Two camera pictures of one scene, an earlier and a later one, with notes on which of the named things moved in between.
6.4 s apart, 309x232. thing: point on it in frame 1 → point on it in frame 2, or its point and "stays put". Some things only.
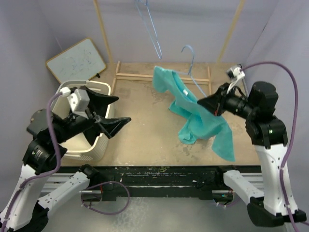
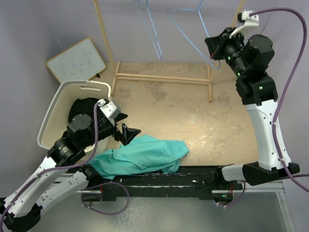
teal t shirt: [202, 123] → [141, 152]
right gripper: [215, 103] → [216, 44]
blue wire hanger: [189, 72] → [198, 9]
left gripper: [111, 125] → [127, 133]
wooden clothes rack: [118, 74] stays put
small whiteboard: [80, 62] stays put
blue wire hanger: [160, 57] stays put
